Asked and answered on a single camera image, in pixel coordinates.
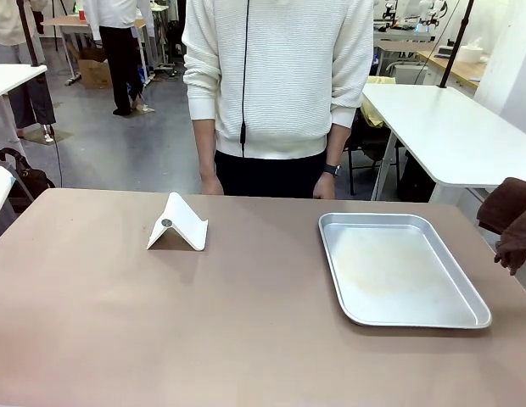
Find black folding chair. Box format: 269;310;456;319
343;114;400;196

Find black stand pole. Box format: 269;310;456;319
16;0;40;67
439;0;476;89

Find silver metal baking tray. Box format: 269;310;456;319
317;211;493;330

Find black hanging microphone cable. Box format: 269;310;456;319
238;0;252;156

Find wooden top workbench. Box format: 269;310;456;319
415;48;487;90

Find white panel teal edge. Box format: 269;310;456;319
0;164;19;226

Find bystander in black trousers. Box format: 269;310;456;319
82;0;156;116

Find person's right forearm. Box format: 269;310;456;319
191;117;218;176

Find wood top desk metal legs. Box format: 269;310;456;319
41;16;148;86

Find white folding phone stand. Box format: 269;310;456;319
146;192;210;252

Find person's right hand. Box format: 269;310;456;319
200;170;225;196

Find brown cardboard box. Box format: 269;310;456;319
78;48;114;90

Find bystander in grey trousers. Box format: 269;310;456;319
0;0;57;143

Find black shoulder bag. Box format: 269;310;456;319
0;147;56;213

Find person in white sweater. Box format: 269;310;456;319
182;0;374;199

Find person's left forearm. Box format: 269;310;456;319
325;122;353;169

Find small white table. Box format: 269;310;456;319
0;63;48;158

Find brown terry cloth towel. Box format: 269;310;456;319
476;176;526;276

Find yellow cloth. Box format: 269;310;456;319
360;75;396;129

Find person's left hand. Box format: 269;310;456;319
312;173;335;200

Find large white table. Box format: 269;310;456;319
361;82;526;203

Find white paper roll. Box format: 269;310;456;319
457;37;487;64

